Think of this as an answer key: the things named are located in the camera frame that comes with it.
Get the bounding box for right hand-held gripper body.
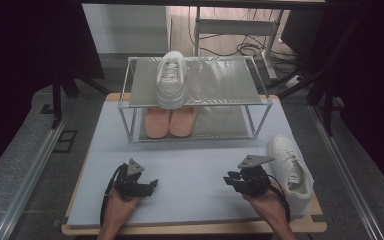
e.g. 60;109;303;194
236;154;276;198

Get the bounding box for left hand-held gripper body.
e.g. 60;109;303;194
114;157;150;201

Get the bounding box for white sneaker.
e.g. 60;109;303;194
267;134;315;218
155;50;188;110

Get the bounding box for pink slipper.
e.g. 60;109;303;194
144;106;172;140
169;106;199;138

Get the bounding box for metal shoe rack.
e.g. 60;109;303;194
117;55;274;145

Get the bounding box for person's left hand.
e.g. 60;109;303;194
102;186;141;225

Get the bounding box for light grey table mat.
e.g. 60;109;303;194
66;99;314;229

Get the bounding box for wooden table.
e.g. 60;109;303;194
61;92;328;237

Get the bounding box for black stand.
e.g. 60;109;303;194
276;13;364;138
51;66;109;129

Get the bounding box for grey cabinet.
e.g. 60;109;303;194
82;3;172;56

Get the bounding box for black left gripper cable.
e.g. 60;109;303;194
99;164;123;228

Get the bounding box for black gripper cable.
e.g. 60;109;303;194
99;164;123;228
266;179;292;224

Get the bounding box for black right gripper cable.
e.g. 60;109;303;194
266;179;292;224

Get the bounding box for aluminium rail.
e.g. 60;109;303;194
0;109;71;240
308;103;384;240

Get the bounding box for black floor cables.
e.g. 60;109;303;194
188;6;298;61

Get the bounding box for white desk frame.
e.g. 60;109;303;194
193;6;281;81

